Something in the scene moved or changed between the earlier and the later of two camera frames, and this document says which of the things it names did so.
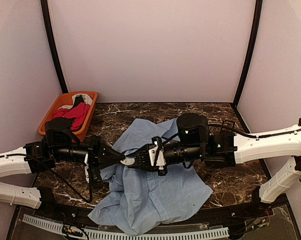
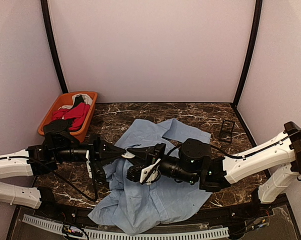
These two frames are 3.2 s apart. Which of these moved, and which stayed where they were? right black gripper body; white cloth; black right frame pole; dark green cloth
Moved: right black gripper body
Stayed: dark green cloth; black right frame pole; white cloth
